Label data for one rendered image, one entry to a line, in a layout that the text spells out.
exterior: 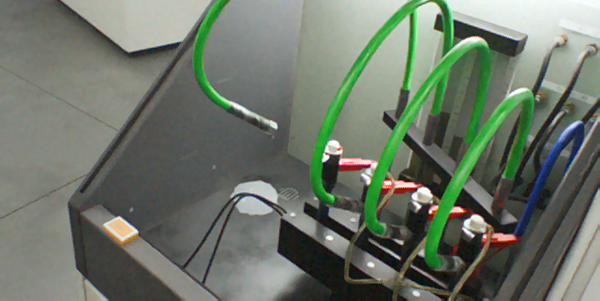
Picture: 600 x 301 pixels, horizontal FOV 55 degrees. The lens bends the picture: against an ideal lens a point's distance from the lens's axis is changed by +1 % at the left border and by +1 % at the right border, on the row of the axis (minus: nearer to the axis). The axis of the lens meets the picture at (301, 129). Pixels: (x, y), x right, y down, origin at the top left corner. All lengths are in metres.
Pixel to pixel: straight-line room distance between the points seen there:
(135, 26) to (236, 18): 2.63
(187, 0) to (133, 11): 0.37
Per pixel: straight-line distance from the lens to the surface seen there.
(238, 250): 1.12
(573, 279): 0.80
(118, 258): 0.98
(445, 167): 0.94
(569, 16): 0.97
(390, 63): 1.12
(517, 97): 0.69
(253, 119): 0.88
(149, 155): 1.07
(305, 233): 0.94
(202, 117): 1.12
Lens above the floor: 1.60
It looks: 31 degrees down
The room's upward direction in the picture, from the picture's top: 7 degrees clockwise
